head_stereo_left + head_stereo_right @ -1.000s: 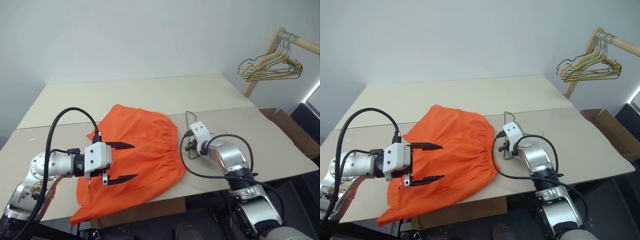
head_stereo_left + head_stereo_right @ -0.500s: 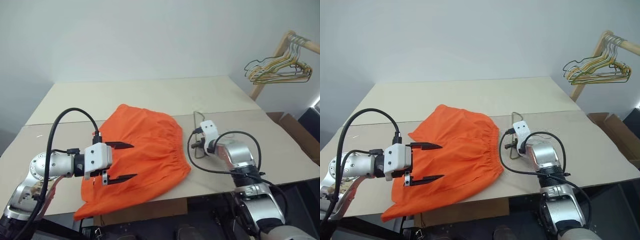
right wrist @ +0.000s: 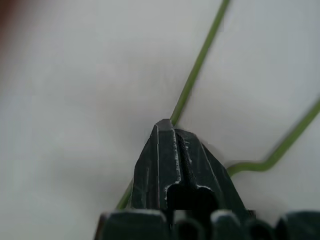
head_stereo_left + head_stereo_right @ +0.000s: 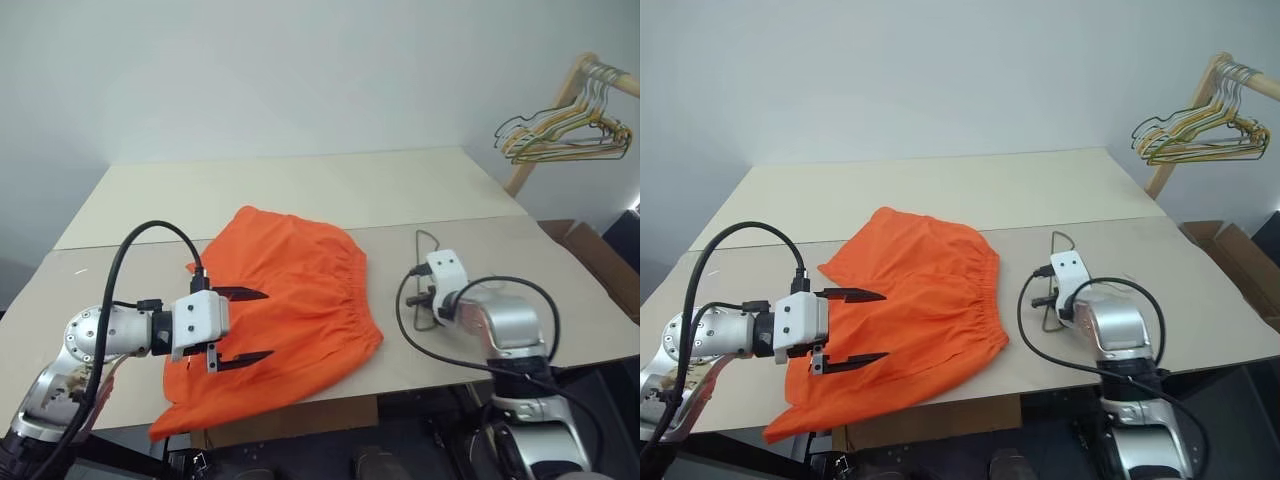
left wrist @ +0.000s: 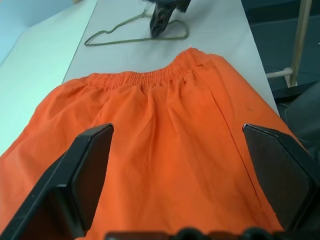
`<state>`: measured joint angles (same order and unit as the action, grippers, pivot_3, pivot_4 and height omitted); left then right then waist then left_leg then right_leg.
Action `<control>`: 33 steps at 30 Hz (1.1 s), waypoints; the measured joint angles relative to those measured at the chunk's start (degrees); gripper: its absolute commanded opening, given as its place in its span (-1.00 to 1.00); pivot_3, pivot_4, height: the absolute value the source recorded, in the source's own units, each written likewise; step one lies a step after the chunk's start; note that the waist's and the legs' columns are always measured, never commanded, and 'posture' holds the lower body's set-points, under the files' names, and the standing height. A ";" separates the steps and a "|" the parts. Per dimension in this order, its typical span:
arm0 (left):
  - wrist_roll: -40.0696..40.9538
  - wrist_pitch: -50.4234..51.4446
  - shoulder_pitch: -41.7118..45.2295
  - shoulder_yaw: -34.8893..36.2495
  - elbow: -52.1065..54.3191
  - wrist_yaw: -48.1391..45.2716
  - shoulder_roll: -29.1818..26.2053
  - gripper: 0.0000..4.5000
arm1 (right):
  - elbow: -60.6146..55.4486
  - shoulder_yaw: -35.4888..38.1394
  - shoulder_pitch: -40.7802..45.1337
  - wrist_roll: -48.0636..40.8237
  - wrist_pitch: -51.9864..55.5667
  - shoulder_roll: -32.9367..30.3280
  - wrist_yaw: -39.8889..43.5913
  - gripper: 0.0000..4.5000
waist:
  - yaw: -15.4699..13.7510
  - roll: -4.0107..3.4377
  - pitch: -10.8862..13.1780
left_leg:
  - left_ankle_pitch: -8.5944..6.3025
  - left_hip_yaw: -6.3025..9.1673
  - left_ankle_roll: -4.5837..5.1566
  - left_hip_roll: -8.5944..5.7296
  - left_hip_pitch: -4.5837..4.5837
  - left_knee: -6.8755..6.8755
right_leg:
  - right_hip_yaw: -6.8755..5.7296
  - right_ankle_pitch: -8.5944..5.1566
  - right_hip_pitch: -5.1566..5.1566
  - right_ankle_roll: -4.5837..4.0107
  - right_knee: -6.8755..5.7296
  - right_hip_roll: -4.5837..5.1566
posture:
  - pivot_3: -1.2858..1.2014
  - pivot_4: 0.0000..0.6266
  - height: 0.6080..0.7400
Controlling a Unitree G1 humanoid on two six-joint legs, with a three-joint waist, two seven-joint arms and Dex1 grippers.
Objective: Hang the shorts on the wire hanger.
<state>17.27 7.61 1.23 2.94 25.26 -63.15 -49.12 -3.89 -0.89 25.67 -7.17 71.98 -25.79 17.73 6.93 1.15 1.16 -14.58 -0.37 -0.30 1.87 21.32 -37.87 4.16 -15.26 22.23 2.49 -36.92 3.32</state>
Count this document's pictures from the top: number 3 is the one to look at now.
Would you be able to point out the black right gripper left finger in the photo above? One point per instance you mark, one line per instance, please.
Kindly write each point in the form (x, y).
(155, 165)

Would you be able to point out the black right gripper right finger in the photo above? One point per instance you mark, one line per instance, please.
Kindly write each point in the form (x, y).
(207, 170)

